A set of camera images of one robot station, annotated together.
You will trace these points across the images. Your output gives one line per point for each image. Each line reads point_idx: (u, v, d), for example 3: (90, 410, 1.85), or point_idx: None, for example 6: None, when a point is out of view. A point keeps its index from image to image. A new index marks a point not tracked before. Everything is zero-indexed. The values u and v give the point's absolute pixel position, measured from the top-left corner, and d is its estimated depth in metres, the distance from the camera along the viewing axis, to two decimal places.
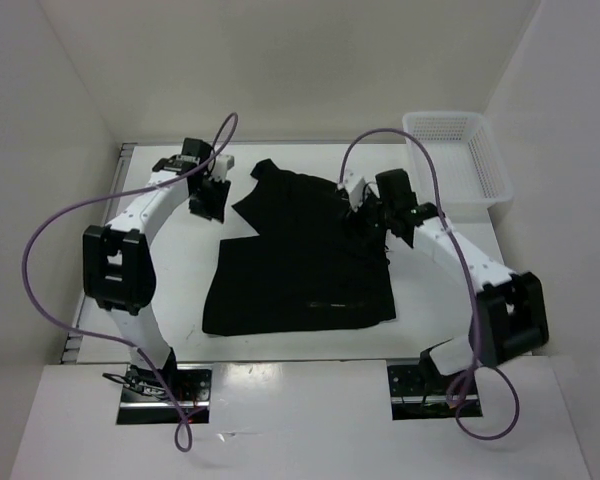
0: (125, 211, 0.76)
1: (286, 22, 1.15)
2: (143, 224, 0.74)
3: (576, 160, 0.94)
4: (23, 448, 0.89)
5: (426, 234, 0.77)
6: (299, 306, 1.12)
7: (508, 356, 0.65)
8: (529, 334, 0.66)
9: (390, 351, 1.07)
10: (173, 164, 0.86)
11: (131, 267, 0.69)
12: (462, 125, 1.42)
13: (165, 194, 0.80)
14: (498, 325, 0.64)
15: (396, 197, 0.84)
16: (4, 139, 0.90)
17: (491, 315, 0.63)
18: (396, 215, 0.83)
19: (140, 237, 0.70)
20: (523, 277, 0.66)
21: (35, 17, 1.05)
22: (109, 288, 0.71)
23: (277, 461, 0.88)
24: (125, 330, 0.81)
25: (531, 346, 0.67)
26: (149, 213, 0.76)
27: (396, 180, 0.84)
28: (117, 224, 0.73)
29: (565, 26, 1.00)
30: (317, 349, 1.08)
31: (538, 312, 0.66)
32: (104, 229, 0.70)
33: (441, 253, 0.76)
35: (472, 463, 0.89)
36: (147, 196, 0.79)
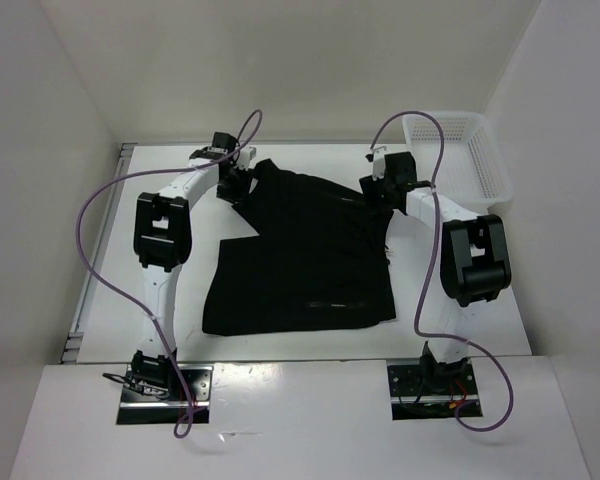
0: (171, 185, 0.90)
1: (286, 22, 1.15)
2: (185, 195, 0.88)
3: (575, 160, 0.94)
4: (24, 448, 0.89)
5: (416, 194, 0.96)
6: (299, 306, 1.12)
7: (468, 281, 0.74)
8: (493, 267, 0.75)
9: (390, 352, 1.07)
10: (207, 152, 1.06)
11: (176, 226, 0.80)
12: (463, 125, 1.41)
13: (202, 174, 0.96)
14: (457, 249, 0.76)
15: (399, 171, 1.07)
16: (3, 140, 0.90)
17: (451, 239, 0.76)
18: (396, 185, 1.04)
19: (184, 203, 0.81)
20: (489, 219, 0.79)
21: (34, 18, 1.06)
22: (156, 244, 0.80)
23: (276, 460, 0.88)
24: (148, 295, 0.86)
25: (495, 283, 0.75)
26: (190, 188, 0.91)
27: (402, 160, 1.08)
28: (165, 194, 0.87)
29: (565, 25, 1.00)
30: (317, 349, 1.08)
31: (501, 250, 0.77)
32: (154, 195, 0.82)
33: (425, 210, 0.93)
35: (471, 463, 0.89)
36: (188, 176, 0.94)
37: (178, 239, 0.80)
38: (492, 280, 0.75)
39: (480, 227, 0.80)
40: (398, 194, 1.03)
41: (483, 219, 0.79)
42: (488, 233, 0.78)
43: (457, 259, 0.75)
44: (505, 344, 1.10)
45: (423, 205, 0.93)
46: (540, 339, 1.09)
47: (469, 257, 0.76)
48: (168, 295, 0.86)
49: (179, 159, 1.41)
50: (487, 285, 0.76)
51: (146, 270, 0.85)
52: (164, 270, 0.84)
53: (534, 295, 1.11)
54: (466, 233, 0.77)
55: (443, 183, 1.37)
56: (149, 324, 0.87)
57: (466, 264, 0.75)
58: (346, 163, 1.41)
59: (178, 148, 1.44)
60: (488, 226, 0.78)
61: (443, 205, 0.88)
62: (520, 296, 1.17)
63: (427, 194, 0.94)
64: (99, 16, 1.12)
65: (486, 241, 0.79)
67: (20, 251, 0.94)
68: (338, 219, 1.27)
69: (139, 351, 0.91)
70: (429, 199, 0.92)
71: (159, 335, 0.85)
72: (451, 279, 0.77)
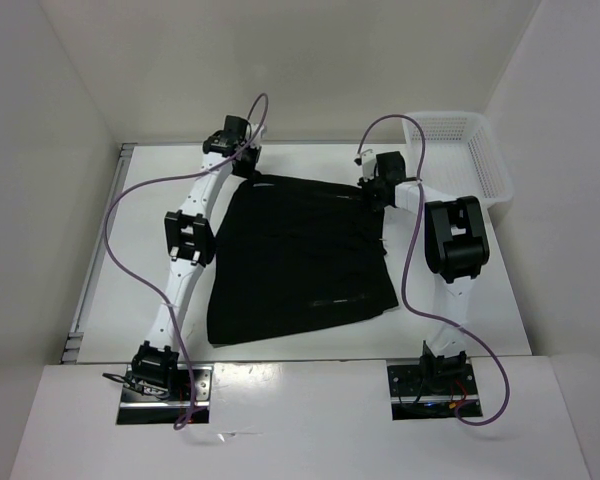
0: (190, 198, 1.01)
1: (285, 23, 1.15)
2: (204, 208, 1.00)
3: (576, 160, 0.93)
4: (24, 447, 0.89)
5: (403, 187, 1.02)
6: (301, 305, 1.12)
7: (450, 257, 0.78)
8: (473, 244, 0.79)
9: (390, 352, 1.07)
10: (218, 143, 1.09)
11: (201, 242, 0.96)
12: (463, 125, 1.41)
13: (216, 178, 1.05)
14: (438, 229, 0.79)
15: (389, 169, 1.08)
16: (3, 140, 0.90)
17: (432, 218, 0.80)
18: (388, 183, 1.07)
19: (205, 221, 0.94)
20: (468, 200, 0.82)
21: (35, 19, 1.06)
22: (188, 250, 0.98)
23: (278, 460, 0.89)
24: (171, 284, 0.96)
25: (476, 258, 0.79)
26: (207, 198, 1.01)
27: (393, 158, 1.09)
28: (187, 209, 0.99)
29: (565, 27, 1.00)
30: (317, 349, 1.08)
31: (480, 226, 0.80)
32: (178, 214, 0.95)
33: (412, 199, 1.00)
35: (471, 463, 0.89)
36: (203, 181, 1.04)
37: (204, 254, 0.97)
38: (472, 255, 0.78)
39: (460, 209, 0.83)
40: (389, 191, 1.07)
41: (462, 200, 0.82)
42: (467, 213, 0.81)
43: (438, 237, 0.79)
44: (506, 344, 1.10)
45: (410, 196, 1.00)
46: (540, 340, 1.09)
47: (449, 234, 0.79)
48: (188, 286, 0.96)
49: (178, 160, 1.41)
50: (468, 260, 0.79)
51: (174, 262, 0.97)
52: (190, 263, 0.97)
53: (534, 295, 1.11)
54: (446, 214, 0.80)
55: (442, 182, 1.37)
56: (164, 310, 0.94)
57: (446, 240, 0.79)
58: (348, 163, 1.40)
59: (177, 148, 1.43)
60: (467, 207, 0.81)
61: (427, 196, 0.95)
62: (521, 296, 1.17)
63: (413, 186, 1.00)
64: (98, 17, 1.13)
65: (465, 220, 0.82)
67: (19, 250, 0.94)
68: (336, 219, 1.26)
69: (146, 342, 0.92)
70: (414, 189, 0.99)
71: (173, 323, 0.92)
72: (434, 255, 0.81)
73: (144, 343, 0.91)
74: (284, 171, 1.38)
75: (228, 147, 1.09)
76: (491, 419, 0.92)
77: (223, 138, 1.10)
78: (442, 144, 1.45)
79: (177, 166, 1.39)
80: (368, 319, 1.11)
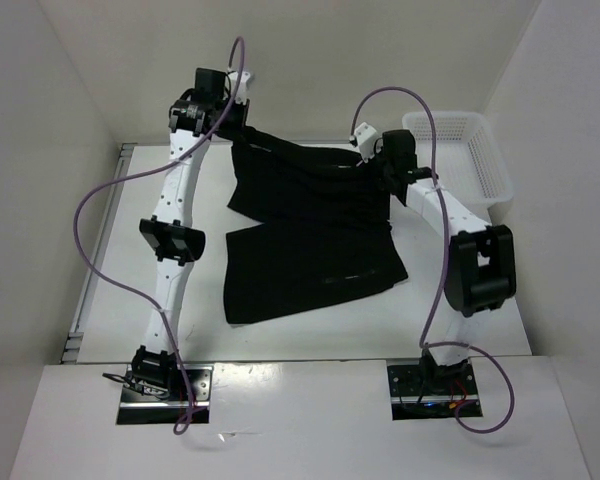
0: (163, 199, 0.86)
1: (285, 22, 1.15)
2: (181, 210, 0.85)
3: (576, 160, 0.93)
4: (24, 448, 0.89)
5: (417, 190, 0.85)
6: (315, 284, 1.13)
7: (474, 296, 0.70)
8: (499, 281, 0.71)
9: (389, 352, 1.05)
10: (186, 111, 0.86)
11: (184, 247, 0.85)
12: (463, 125, 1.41)
13: (190, 168, 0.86)
14: (465, 266, 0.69)
15: (398, 155, 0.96)
16: (3, 140, 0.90)
17: (459, 255, 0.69)
18: (395, 172, 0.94)
19: (183, 234, 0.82)
20: (498, 230, 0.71)
21: (35, 18, 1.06)
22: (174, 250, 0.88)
23: (278, 459, 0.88)
24: (160, 287, 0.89)
25: (500, 293, 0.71)
26: (182, 196, 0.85)
27: (401, 138, 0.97)
28: (162, 215, 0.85)
29: (565, 27, 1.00)
30: (318, 348, 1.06)
31: (508, 260, 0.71)
32: (152, 225, 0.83)
33: (429, 209, 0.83)
35: (471, 464, 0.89)
36: (175, 174, 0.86)
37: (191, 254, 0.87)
38: (497, 290, 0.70)
39: (487, 238, 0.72)
40: (397, 184, 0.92)
41: (491, 228, 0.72)
42: (497, 244, 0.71)
43: (464, 275, 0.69)
44: (506, 344, 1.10)
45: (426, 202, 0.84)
46: (540, 340, 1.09)
47: (476, 271, 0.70)
48: (178, 286, 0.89)
49: None
50: (491, 297, 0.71)
51: (160, 263, 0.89)
52: (177, 264, 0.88)
53: (534, 295, 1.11)
54: (475, 248, 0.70)
55: (443, 182, 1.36)
56: (157, 316, 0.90)
57: (472, 276, 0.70)
58: None
59: None
60: (497, 237, 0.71)
61: (449, 211, 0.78)
62: (521, 296, 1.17)
63: (431, 190, 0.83)
64: (98, 16, 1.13)
65: (493, 251, 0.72)
67: (19, 250, 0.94)
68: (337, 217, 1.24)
69: (142, 347, 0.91)
70: (431, 196, 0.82)
71: (167, 328, 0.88)
72: (455, 291, 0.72)
73: (141, 347, 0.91)
74: None
75: (201, 115, 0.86)
76: (495, 427, 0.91)
77: (195, 103, 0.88)
78: (442, 145, 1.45)
79: None
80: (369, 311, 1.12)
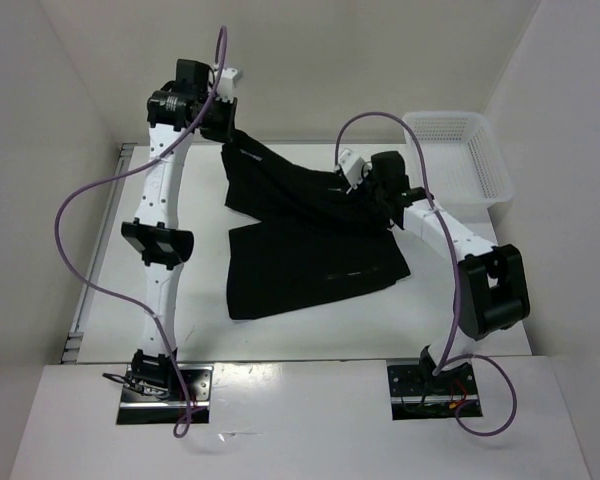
0: (145, 200, 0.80)
1: (285, 22, 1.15)
2: (164, 211, 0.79)
3: (576, 160, 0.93)
4: (24, 447, 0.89)
5: (415, 213, 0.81)
6: (317, 279, 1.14)
7: (489, 321, 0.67)
8: (512, 304, 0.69)
9: (390, 352, 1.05)
10: (164, 104, 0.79)
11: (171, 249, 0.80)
12: (463, 125, 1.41)
13: (172, 166, 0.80)
14: (479, 292, 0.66)
15: (389, 179, 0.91)
16: (3, 140, 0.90)
17: (470, 279, 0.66)
18: (388, 197, 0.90)
19: (169, 239, 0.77)
20: (505, 250, 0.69)
21: (35, 18, 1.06)
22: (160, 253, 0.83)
23: (278, 460, 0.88)
24: (151, 293, 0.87)
25: (513, 315, 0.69)
26: (165, 197, 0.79)
27: (392, 161, 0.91)
28: (144, 216, 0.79)
29: (565, 27, 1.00)
30: (318, 348, 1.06)
31: (518, 281, 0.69)
32: (136, 228, 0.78)
33: (428, 231, 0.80)
35: (471, 464, 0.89)
36: (156, 173, 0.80)
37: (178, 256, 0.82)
38: (510, 313, 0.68)
39: (495, 259, 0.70)
40: (392, 208, 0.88)
41: (498, 250, 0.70)
42: (506, 266, 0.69)
43: (478, 302, 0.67)
44: (506, 344, 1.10)
45: (424, 225, 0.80)
46: (540, 340, 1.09)
47: (489, 296, 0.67)
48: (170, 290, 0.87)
49: None
50: (505, 319, 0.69)
51: (148, 268, 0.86)
52: (166, 268, 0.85)
53: (534, 295, 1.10)
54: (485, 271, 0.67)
55: (443, 183, 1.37)
56: (150, 322, 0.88)
57: (484, 300, 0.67)
58: None
59: None
60: (506, 259, 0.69)
61: (453, 235, 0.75)
62: None
63: (430, 212, 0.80)
64: (98, 16, 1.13)
65: (502, 272, 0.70)
67: (19, 250, 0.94)
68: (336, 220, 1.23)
69: (139, 351, 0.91)
70: (431, 219, 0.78)
71: (161, 334, 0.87)
72: (467, 315, 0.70)
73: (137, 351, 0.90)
74: None
75: (182, 107, 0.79)
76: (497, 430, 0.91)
77: (176, 95, 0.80)
78: (442, 145, 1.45)
79: None
80: (369, 311, 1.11)
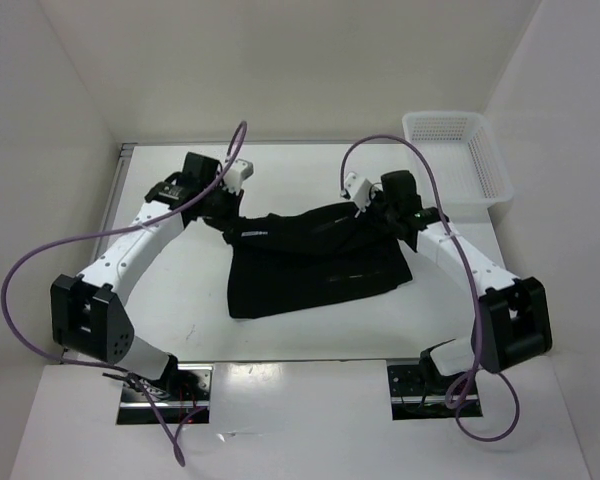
0: (103, 259, 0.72)
1: (285, 22, 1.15)
2: (118, 274, 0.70)
3: (576, 159, 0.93)
4: (24, 447, 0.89)
5: (428, 236, 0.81)
6: (319, 282, 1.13)
7: (509, 357, 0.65)
8: (534, 340, 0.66)
9: (391, 351, 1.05)
10: (169, 192, 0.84)
11: (99, 322, 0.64)
12: (463, 125, 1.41)
13: (152, 237, 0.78)
14: (499, 327, 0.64)
15: (401, 199, 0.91)
16: (4, 139, 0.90)
17: (492, 317, 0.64)
18: (400, 218, 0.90)
19: (111, 295, 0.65)
20: (528, 283, 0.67)
21: (35, 18, 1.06)
22: (79, 338, 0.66)
23: (277, 459, 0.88)
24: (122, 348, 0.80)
25: (537, 351, 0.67)
26: (127, 262, 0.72)
27: (402, 180, 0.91)
28: (91, 274, 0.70)
29: (565, 26, 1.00)
30: (318, 349, 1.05)
31: (541, 316, 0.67)
32: (75, 281, 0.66)
33: (444, 257, 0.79)
35: (471, 463, 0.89)
36: (130, 238, 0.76)
37: (101, 338, 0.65)
38: (532, 348, 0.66)
39: (515, 291, 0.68)
40: (404, 227, 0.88)
41: (520, 282, 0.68)
42: (528, 300, 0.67)
43: (497, 336, 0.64)
44: None
45: (440, 250, 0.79)
46: None
47: (509, 330, 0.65)
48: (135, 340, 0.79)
49: (178, 160, 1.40)
50: (526, 355, 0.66)
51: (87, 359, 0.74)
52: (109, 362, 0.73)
53: None
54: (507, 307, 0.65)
55: (443, 183, 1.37)
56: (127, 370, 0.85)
57: (505, 337, 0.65)
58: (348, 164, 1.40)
59: (177, 148, 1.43)
60: (527, 292, 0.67)
61: (471, 263, 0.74)
62: None
63: (445, 237, 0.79)
64: (99, 16, 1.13)
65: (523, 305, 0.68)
67: (19, 250, 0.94)
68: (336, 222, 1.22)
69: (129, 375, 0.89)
70: (448, 244, 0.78)
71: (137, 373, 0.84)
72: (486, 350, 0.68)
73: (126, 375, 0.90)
74: (283, 172, 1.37)
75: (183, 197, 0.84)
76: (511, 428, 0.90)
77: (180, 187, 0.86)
78: (442, 144, 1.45)
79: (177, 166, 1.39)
80: (370, 310, 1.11)
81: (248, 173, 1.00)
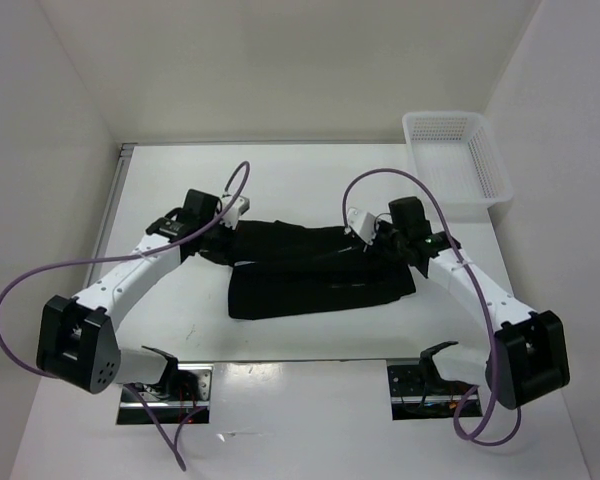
0: (99, 284, 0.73)
1: (285, 22, 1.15)
2: (112, 299, 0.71)
3: (576, 159, 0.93)
4: (24, 447, 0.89)
5: (441, 263, 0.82)
6: (321, 287, 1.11)
7: (526, 392, 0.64)
8: (551, 375, 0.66)
9: (395, 353, 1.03)
10: (169, 227, 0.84)
11: (90, 346, 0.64)
12: (463, 125, 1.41)
13: (149, 266, 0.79)
14: (515, 363, 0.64)
15: (409, 225, 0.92)
16: (3, 139, 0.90)
17: (508, 354, 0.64)
18: (409, 242, 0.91)
19: (105, 318, 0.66)
20: (545, 317, 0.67)
21: (35, 18, 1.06)
22: (63, 364, 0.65)
23: (277, 460, 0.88)
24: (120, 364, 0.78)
25: (554, 385, 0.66)
26: (122, 288, 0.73)
27: (411, 207, 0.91)
28: (85, 297, 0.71)
29: (565, 27, 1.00)
30: (318, 351, 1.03)
31: (558, 350, 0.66)
32: (69, 302, 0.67)
33: (457, 285, 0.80)
35: (471, 463, 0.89)
36: (128, 266, 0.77)
37: (89, 362, 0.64)
38: (549, 383, 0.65)
39: (531, 325, 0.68)
40: (414, 253, 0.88)
41: (536, 316, 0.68)
42: (544, 334, 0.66)
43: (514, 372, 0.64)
44: None
45: (452, 278, 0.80)
46: None
47: (526, 365, 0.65)
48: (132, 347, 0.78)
49: (178, 160, 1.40)
50: (544, 390, 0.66)
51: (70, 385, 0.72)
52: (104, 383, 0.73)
53: (534, 296, 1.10)
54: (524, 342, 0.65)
55: (444, 183, 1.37)
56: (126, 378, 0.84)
57: (522, 372, 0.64)
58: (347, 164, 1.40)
59: (177, 149, 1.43)
60: (543, 326, 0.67)
61: (486, 295, 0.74)
62: (521, 296, 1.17)
63: (457, 265, 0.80)
64: (99, 16, 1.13)
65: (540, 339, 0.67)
67: (18, 250, 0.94)
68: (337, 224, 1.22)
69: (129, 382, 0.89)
70: (460, 273, 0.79)
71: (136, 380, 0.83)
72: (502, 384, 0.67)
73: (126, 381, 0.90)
74: (283, 172, 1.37)
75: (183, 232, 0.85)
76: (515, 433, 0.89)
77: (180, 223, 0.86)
78: (442, 145, 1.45)
79: (177, 166, 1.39)
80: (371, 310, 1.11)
81: (244, 210, 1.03)
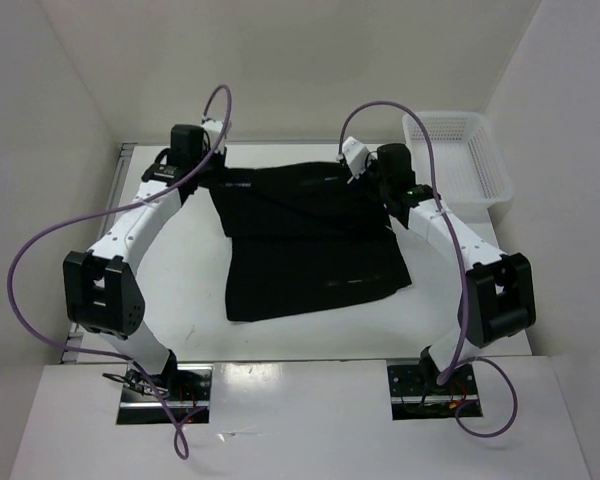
0: (110, 235, 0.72)
1: (285, 22, 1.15)
2: (127, 248, 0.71)
3: (576, 159, 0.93)
4: (24, 447, 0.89)
5: (420, 212, 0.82)
6: (322, 287, 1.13)
7: (493, 328, 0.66)
8: (518, 314, 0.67)
9: (395, 350, 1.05)
10: (164, 171, 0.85)
11: (114, 295, 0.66)
12: (462, 125, 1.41)
13: (154, 212, 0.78)
14: (483, 300, 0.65)
15: (393, 176, 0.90)
16: (3, 139, 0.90)
17: (477, 292, 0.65)
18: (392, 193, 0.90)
19: (124, 265, 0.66)
20: (514, 259, 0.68)
21: (36, 18, 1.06)
22: (92, 313, 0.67)
23: (276, 460, 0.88)
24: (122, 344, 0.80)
25: (520, 324, 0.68)
26: (134, 236, 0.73)
27: (396, 151, 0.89)
28: (101, 249, 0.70)
29: (565, 27, 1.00)
30: (317, 350, 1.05)
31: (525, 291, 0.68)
32: (86, 255, 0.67)
33: (434, 233, 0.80)
35: (471, 463, 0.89)
36: (133, 214, 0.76)
37: (117, 308, 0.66)
38: (516, 321, 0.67)
39: (502, 267, 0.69)
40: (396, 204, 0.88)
41: (506, 259, 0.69)
42: (513, 275, 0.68)
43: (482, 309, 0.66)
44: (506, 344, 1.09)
45: (430, 227, 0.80)
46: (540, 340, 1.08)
47: (494, 302, 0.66)
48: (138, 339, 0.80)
49: None
50: (510, 328, 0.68)
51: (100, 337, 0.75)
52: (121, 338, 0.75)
53: None
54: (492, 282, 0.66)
55: (444, 183, 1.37)
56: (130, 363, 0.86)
57: (490, 310, 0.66)
58: None
59: None
60: (513, 267, 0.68)
61: (460, 239, 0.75)
62: None
63: (436, 214, 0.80)
64: (99, 16, 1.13)
65: (509, 281, 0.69)
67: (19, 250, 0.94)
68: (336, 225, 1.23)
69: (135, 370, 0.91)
70: (438, 221, 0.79)
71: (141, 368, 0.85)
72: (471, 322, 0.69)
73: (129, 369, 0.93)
74: None
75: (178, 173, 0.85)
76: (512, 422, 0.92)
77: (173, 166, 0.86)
78: (442, 144, 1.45)
79: None
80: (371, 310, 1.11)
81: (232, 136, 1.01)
